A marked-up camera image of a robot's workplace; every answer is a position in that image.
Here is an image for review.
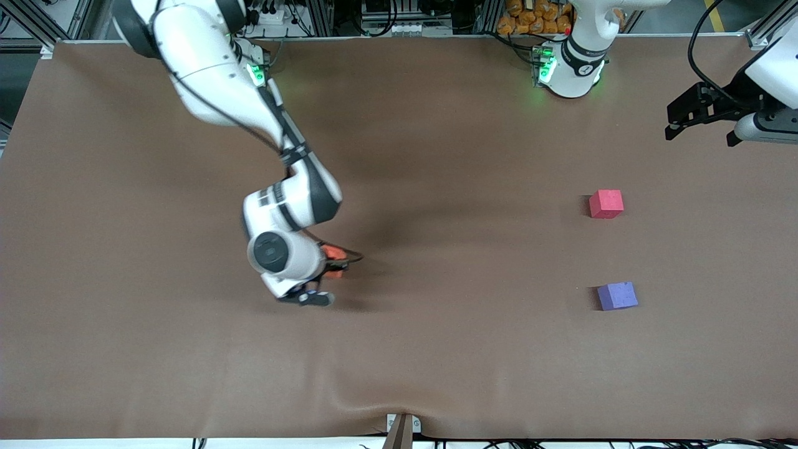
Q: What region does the orange foam block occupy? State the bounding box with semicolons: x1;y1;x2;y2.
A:
320;246;347;279

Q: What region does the brown table mat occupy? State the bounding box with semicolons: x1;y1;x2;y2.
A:
0;34;798;440

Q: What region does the red foam block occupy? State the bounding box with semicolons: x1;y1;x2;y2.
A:
589;190;624;220

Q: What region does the purple foam block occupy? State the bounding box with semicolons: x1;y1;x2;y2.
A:
597;281;639;311

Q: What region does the bag of orange objects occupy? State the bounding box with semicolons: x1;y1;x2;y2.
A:
497;0;574;36

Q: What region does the white power strip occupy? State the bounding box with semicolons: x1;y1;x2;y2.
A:
246;5;289;27

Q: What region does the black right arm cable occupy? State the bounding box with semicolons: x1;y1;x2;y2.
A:
165;62;364;268

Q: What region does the aluminium frame profile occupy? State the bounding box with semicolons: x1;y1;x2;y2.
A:
745;0;798;51
0;0;94;60

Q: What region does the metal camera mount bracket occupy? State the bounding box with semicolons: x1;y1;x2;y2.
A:
382;413;422;449

